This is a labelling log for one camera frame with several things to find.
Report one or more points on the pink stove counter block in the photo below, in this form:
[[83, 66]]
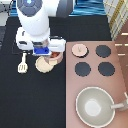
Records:
[[114, 85]]

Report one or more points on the cream slotted spatula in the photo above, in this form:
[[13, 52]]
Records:
[[23, 67]]

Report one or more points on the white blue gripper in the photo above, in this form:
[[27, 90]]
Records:
[[45, 47]]

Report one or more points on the black stove burner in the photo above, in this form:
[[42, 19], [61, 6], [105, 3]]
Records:
[[103, 51], [106, 69]]

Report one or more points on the round wooden plate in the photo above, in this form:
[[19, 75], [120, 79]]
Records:
[[42, 66]]

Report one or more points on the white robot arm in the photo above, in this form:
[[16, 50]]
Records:
[[34, 33]]

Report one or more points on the grey faucet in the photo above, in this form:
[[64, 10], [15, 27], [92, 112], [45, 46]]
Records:
[[123, 105]]

